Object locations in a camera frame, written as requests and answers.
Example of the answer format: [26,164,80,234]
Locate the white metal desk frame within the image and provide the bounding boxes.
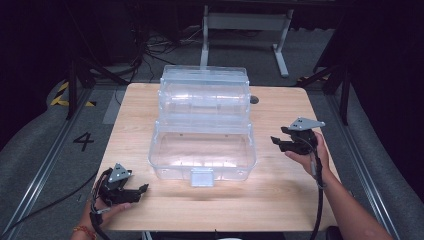
[199,4,295,79]

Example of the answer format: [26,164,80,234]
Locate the clear plastic storage box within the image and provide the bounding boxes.
[147,64,258,188]

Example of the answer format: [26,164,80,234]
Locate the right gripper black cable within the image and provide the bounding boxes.
[307,149,326,240]

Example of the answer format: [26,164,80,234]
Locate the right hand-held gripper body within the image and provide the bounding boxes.
[279,116,327,157]

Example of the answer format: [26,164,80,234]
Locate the tangle of black cables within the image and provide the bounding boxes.
[129,25,205,84]

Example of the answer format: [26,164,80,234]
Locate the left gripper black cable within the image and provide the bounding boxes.
[89,203,112,240]

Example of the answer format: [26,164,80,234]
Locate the person's left hand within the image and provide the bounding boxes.
[79,195,133,232]

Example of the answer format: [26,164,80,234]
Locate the person's right hand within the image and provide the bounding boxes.
[284,130,332,183]

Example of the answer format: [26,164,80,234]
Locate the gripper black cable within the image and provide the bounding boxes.
[307,149,326,240]
[89,203,112,240]

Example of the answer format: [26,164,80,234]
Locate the yellow black floor tape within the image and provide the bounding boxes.
[49,81,98,108]

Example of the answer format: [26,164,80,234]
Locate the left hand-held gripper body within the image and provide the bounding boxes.
[94,162,142,206]

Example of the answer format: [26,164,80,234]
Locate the red beaded bracelet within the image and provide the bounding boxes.
[72,225,98,240]

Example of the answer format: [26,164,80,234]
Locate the black tripod stand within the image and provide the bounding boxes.
[65,56,130,121]
[295,63,352,127]

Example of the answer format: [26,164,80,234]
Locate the black floor cable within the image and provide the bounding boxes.
[0,169,101,235]

